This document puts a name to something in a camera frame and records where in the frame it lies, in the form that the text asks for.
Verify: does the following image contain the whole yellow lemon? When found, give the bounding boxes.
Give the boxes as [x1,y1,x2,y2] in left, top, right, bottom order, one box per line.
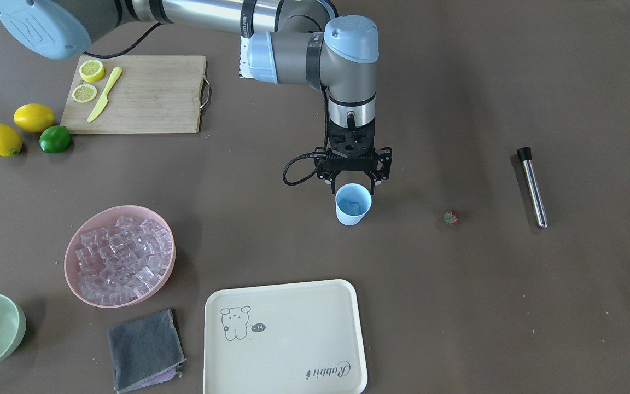
[0,123,23,157]
[13,103,55,133]

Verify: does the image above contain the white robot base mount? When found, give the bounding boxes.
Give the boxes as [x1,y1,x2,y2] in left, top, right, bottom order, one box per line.
[238,37,253,78]

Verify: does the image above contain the lemon half slice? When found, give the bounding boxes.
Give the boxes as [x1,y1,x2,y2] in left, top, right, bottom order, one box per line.
[71,83,98,104]
[78,59,106,82]

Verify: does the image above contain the red strawberry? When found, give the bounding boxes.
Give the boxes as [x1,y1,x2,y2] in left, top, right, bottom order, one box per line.
[442,210,460,226]

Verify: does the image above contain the steel muddler black tip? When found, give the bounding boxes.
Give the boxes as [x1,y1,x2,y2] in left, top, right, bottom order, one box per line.
[516,147,549,229]

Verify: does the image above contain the grey folded cloth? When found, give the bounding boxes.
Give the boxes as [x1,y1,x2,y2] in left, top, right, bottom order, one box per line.
[107,309,186,393]

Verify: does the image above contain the wooden cutting board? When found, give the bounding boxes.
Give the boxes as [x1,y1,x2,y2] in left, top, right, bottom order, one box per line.
[60,55,209,134]

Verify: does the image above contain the green lime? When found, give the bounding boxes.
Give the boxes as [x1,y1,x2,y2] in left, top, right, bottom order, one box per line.
[38,125,72,154]

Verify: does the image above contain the beige rabbit tray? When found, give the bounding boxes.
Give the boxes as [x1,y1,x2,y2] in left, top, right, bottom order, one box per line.
[203,279,368,393]

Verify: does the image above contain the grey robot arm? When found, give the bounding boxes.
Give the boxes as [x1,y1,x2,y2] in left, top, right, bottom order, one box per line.
[0,1,393,194]

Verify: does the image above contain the clear ice cubes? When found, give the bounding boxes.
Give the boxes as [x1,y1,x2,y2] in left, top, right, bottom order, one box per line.
[74,215,174,305]

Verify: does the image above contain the pink bowl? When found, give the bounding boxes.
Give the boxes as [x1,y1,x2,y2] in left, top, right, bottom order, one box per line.
[64,205,177,309]

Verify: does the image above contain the light blue cup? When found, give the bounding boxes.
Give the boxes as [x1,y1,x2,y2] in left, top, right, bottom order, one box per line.
[335,183,372,226]

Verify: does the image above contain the yellow plastic knife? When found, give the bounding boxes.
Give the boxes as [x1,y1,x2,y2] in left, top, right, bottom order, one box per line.
[86,67,123,123]

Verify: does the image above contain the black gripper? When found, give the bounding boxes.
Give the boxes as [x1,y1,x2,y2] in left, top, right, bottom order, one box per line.
[315,120,393,195]

